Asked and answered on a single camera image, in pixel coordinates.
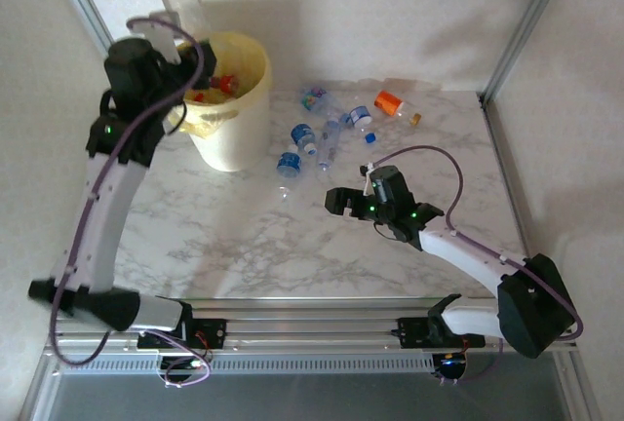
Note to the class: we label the yellow plastic bucket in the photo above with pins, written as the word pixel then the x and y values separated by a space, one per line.
pixel 253 60

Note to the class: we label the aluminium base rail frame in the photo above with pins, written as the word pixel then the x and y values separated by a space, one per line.
pixel 312 328

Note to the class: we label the tall clear water bottle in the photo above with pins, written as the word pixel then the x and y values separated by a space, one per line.
pixel 327 145

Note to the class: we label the white ribbed waste bin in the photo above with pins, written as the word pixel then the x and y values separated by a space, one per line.
pixel 239 138

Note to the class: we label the clear bottle colourful label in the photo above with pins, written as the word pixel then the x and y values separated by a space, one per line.
pixel 312 98

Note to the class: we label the orange label bottle gold cap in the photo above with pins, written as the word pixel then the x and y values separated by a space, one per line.
pixel 387 102

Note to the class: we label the blue label bottle Chinese text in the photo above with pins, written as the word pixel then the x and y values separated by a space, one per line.
pixel 288 163

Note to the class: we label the Pocari blue label bottle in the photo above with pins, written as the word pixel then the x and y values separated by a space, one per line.
pixel 302 133

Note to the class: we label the aluminium table side rail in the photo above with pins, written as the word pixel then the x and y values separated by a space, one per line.
pixel 494 138

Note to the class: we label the blue white label bottle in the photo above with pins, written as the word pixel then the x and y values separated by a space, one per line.
pixel 360 115

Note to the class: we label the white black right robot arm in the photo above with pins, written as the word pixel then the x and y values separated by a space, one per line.
pixel 468 255

